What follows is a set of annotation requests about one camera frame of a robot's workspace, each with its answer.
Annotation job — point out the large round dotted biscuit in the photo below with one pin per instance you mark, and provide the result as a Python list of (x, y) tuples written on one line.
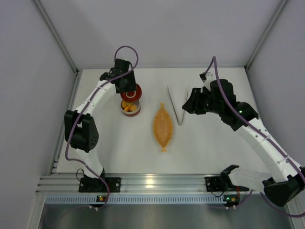
[(133, 108)]

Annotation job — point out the aluminium mounting rail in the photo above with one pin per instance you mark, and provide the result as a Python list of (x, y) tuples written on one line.
[(67, 183)]

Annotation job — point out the boat-shaped woven basket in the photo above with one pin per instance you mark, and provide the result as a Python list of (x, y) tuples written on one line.
[(162, 128)]

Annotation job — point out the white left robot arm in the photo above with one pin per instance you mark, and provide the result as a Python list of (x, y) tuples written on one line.
[(81, 132)]

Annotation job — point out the steel bowl with red base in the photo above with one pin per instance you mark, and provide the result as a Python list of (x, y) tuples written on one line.
[(129, 113)]

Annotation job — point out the orange fish-shaped cookie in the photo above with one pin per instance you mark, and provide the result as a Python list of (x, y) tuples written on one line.
[(127, 108)]

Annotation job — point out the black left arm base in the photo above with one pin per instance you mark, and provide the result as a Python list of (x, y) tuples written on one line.
[(95, 185)]

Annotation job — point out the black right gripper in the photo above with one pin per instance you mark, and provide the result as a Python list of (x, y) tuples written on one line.
[(197, 100)]

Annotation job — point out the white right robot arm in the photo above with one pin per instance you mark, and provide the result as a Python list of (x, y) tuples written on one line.
[(284, 179)]

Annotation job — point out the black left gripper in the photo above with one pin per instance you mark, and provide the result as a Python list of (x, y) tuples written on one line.
[(128, 86)]

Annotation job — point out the aluminium frame post left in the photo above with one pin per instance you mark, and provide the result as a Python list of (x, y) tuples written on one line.
[(55, 34)]

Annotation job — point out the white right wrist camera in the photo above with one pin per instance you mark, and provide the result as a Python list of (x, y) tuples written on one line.
[(207, 78)]

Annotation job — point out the red round lid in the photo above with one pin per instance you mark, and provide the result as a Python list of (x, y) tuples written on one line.
[(132, 96)]

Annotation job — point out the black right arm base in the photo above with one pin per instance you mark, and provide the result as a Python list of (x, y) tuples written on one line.
[(218, 184)]

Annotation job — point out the slotted cable duct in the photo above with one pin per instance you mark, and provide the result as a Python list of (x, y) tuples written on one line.
[(135, 199)]

